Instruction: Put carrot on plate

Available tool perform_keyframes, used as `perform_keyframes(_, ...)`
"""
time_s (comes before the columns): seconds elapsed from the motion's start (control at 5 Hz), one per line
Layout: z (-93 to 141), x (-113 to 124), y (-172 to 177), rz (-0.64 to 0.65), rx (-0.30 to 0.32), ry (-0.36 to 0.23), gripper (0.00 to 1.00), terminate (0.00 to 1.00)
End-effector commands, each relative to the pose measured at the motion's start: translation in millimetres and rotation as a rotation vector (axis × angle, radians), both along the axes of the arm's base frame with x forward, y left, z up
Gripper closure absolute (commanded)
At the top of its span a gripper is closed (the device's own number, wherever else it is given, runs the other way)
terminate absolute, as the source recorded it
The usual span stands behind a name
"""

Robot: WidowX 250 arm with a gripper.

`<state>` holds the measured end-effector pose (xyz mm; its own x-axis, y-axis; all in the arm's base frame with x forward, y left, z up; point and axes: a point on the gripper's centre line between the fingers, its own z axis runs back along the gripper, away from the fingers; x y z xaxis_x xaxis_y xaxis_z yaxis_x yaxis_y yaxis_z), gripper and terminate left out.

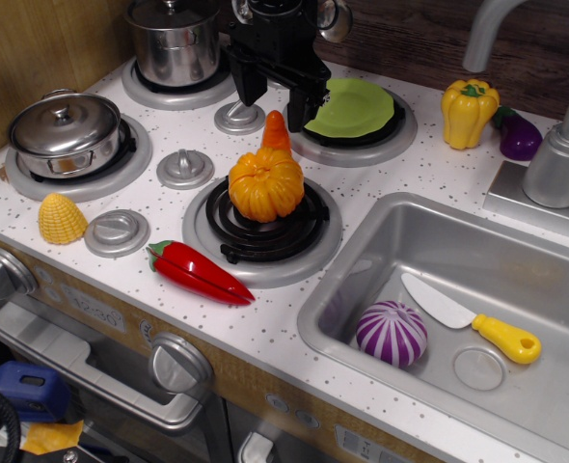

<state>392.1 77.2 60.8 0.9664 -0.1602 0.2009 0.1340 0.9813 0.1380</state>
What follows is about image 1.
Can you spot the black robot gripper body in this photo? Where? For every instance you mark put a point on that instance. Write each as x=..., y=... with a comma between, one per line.
x=281, y=37

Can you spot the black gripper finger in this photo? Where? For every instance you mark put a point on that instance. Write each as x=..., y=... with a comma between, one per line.
x=304, y=103
x=250, y=84

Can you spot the orange toy carrot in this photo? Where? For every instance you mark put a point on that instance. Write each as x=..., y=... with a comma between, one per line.
x=275, y=133

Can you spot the green plastic plate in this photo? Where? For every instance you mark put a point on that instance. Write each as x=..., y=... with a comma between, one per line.
x=355, y=108

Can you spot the back left stove burner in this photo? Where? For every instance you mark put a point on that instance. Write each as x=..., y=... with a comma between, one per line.
x=212, y=90

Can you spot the stove burner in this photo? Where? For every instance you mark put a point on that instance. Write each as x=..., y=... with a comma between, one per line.
x=364, y=155
x=133, y=158
x=212, y=90

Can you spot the grey stovetop knob back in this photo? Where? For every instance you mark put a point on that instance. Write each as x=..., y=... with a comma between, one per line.
x=238, y=119

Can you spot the grey stovetop knob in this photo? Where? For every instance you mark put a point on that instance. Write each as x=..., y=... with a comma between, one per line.
x=238, y=119
x=117, y=233
x=185, y=169

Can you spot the hanging steel utensil left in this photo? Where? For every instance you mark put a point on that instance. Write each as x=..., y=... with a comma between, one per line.
x=242, y=11

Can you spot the hanging steel ladle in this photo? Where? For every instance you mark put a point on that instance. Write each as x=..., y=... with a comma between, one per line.
x=334, y=20

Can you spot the tall steel pot with lid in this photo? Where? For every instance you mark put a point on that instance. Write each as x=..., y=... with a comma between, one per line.
x=176, y=43

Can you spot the orange toy pumpkin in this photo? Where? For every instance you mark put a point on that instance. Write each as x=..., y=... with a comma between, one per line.
x=266, y=185

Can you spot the back right stove burner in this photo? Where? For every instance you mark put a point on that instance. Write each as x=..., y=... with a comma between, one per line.
x=364, y=155

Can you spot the grey stovetop knob middle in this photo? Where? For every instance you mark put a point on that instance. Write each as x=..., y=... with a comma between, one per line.
x=185, y=169

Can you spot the front left stove burner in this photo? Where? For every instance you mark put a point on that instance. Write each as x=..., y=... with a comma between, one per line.
x=133, y=158

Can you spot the grey toy sink basin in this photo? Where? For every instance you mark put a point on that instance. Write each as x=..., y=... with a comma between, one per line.
x=495, y=305

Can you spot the front right black burner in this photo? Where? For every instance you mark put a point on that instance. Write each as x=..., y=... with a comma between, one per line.
x=264, y=255

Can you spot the yellow toy bell pepper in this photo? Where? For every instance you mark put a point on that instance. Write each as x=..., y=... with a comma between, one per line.
x=467, y=106

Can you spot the low steel pot with lid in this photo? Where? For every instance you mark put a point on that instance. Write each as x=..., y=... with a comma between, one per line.
x=67, y=134

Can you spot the red toy chili pepper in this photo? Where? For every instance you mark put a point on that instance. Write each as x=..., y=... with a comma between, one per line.
x=186, y=267

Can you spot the grey stovetop knob front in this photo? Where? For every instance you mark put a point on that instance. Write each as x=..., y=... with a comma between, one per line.
x=117, y=233

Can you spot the purple toy eggplant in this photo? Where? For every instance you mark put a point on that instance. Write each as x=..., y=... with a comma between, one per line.
x=520, y=139

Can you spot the yellow toy corn piece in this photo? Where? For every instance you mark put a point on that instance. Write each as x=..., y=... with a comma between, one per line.
x=60, y=220

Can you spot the purple striped toy onion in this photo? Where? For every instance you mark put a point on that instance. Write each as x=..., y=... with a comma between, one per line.
x=393, y=333

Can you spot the silver toy faucet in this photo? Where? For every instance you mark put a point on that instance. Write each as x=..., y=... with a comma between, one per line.
x=536, y=195

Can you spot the silver oven knob right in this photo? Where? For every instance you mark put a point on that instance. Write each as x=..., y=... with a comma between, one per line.
x=176, y=365

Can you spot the silver oven knob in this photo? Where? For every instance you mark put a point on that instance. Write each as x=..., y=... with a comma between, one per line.
x=176, y=365
x=15, y=277

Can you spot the silver oven knob left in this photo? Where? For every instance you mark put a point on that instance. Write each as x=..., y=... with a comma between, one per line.
x=15, y=277

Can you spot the blue device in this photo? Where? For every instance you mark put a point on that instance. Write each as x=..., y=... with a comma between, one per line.
x=37, y=393

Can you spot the grey oven door handle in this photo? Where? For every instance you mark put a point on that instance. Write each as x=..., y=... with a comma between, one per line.
x=118, y=382

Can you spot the toy knife yellow handle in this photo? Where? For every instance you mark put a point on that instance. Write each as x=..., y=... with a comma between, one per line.
x=518, y=345

